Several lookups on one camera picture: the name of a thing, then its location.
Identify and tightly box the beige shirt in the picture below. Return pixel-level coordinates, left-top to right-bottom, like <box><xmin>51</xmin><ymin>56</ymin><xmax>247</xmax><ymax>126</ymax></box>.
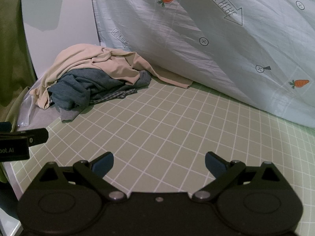
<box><xmin>30</xmin><ymin>44</ymin><xmax>193</xmax><ymax>109</ymax></box>

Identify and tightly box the clear plastic storage bag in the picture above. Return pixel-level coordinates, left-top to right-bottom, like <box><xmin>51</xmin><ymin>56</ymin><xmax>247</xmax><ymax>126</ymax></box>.
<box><xmin>17</xmin><ymin>94</ymin><xmax>36</xmax><ymax>128</ymax></box>

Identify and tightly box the blue denim garment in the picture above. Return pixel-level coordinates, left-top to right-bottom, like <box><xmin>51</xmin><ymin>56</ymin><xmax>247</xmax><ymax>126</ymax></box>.
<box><xmin>47</xmin><ymin>69</ymin><xmax>151</xmax><ymax>122</ymax></box>

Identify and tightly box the plaid checked garment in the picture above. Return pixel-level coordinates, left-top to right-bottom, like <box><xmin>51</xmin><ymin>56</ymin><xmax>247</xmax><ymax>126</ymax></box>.
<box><xmin>89</xmin><ymin>88</ymin><xmax>137</xmax><ymax>105</ymax></box>

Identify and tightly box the light blue carrot-print quilt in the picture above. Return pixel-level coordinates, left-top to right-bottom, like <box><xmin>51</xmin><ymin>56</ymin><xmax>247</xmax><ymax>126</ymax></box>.
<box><xmin>92</xmin><ymin>0</ymin><xmax>314</xmax><ymax>128</ymax></box>

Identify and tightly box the white headboard panel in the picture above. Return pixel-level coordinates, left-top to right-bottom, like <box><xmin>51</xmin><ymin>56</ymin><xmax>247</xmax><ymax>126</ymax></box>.
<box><xmin>21</xmin><ymin>0</ymin><xmax>99</xmax><ymax>78</ymax></box>

